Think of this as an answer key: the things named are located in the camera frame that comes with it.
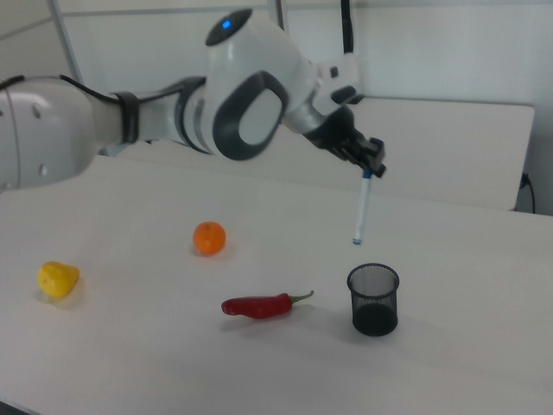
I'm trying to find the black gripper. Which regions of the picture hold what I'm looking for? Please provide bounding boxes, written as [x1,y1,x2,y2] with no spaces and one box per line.
[302,105,387,179]

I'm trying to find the white marker pen blue cap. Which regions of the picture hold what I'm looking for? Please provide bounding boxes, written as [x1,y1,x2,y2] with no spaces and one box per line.
[351,168,373,246]

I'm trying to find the black mesh pen cup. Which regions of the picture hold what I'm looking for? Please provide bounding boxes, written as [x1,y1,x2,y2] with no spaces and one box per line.
[346,263,400,337]

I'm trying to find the white background table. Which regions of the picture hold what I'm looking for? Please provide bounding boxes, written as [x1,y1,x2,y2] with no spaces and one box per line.
[98,96,536,213]

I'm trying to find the black pole with base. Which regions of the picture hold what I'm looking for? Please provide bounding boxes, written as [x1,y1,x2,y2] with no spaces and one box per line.
[339,0,359,55]

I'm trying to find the orange fruit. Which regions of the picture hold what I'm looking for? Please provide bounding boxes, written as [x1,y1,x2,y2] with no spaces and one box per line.
[192,220,227,256]

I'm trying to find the red chili pepper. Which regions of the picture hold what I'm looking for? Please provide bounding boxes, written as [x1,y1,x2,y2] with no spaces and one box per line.
[220,290,315,322]

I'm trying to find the yellow lemon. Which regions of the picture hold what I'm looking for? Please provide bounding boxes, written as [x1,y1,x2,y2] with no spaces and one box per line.
[37,260,81,298]

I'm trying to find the black wall cable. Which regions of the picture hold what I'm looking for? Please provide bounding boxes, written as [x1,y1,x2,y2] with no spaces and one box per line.
[520,171,537,214]

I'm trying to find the grey partition frame post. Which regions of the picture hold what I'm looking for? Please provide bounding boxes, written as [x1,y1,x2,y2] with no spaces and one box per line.
[267,0,289,35]
[48,0,84,84]

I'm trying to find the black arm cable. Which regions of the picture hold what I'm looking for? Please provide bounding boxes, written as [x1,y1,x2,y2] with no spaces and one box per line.
[0,73,143,105]

